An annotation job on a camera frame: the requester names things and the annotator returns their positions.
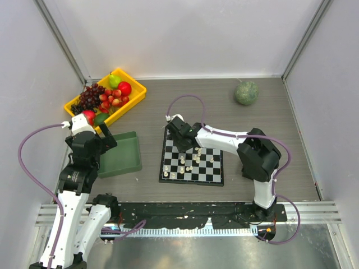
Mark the black white chessboard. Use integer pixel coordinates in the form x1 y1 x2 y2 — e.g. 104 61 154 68
158 126 225 187

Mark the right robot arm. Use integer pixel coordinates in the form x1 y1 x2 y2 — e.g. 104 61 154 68
165 114 281 221

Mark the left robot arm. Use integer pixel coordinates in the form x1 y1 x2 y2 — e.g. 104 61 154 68
29 120 120 268

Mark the white chess piece cluster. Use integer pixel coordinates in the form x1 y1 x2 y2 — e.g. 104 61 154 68
163 146 215 180

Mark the green plastic tray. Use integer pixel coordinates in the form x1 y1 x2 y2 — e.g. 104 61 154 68
98 131 142 178

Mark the green lime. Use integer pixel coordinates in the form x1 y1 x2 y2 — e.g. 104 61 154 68
94 113 109 126

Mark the red mango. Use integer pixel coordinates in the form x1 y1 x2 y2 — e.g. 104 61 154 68
82 110 96 126

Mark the black grape bunch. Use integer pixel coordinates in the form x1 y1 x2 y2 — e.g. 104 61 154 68
71 104 83 115

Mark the purple grape bunch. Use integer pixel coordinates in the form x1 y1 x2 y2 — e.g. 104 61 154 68
77 83 105 110

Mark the red apple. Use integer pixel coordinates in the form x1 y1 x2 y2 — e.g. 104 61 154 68
117 81 132 96

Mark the yellow plastic tray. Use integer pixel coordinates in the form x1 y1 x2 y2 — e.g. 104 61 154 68
64 68 147 133

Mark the green pear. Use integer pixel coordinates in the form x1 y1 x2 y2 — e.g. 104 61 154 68
109 73 122 89

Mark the green melon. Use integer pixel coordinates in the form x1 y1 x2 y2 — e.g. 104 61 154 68
234 81 259 105

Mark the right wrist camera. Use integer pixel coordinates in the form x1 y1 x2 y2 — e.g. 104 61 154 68
165 114 184 123

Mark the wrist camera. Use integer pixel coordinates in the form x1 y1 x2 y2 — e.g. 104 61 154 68
165 114 184 123
71 113 96 135

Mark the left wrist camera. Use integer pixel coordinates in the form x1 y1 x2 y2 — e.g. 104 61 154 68
71 113 96 135

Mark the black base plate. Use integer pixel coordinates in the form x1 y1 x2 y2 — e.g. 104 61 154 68
114 202 288 230

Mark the white cable duct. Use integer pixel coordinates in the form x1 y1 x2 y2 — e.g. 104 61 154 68
98 225 258 238

